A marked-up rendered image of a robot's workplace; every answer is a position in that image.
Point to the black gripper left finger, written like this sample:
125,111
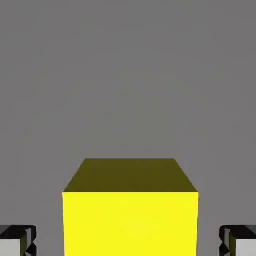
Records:
14,238

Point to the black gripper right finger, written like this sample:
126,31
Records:
240,238

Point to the small yellow cube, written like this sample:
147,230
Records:
130,220

